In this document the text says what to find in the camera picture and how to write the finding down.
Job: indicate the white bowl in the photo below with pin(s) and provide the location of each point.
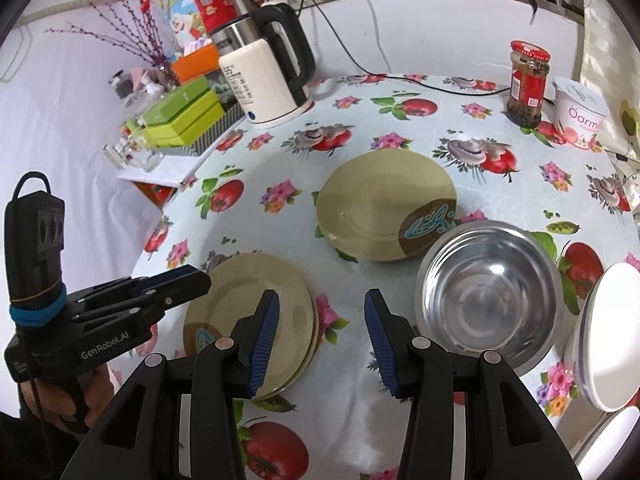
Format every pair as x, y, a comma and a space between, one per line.
620, 435
615, 340

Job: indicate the stainless steel bowl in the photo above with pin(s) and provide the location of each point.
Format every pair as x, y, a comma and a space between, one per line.
487, 295

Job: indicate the orange box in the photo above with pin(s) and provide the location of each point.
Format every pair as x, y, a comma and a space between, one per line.
195, 62

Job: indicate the person's left hand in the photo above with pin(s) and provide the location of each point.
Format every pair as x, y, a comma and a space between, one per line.
97, 390

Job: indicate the white and black electric kettle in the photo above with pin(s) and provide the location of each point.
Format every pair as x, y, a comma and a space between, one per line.
260, 80

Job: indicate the black and white striped box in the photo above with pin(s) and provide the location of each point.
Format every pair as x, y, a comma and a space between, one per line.
220, 132

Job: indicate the dried flower branches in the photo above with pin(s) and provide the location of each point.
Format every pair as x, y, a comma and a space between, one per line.
145, 35

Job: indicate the fruit and flower printed tablecloth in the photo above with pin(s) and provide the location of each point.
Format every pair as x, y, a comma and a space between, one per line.
350, 125

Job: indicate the tan plate with fish motif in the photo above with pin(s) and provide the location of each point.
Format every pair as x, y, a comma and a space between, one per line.
314, 335
370, 205

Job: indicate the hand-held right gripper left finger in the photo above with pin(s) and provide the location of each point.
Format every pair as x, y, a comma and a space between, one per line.
262, 345

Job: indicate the glass bottle with dark cap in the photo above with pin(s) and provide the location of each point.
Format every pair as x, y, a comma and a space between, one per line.
121, 85

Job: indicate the sauce jar with red lid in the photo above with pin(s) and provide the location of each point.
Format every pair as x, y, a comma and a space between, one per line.
527, 87

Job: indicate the stack of beige plates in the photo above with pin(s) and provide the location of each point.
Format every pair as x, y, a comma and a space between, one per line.
240, 295

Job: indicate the white yogurt cup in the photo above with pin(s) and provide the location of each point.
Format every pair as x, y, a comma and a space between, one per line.
580, 115

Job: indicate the person's left forearm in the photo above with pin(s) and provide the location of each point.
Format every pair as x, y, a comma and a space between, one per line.
25, 450

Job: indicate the colourful gift box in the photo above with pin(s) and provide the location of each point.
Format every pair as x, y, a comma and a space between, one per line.
172, 15

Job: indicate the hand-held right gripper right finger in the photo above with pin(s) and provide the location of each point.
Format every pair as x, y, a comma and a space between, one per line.
380, 345

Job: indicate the green box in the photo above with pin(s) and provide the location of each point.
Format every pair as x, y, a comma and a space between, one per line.
180, 97
200, 130
192, 112

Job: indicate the clear glass bottle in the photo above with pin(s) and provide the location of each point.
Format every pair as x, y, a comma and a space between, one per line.
117, 155

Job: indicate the white flat board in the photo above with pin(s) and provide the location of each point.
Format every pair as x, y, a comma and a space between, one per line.
155, 175

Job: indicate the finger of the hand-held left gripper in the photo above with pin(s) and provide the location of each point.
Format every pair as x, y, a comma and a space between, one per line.
185, 282
140, 310

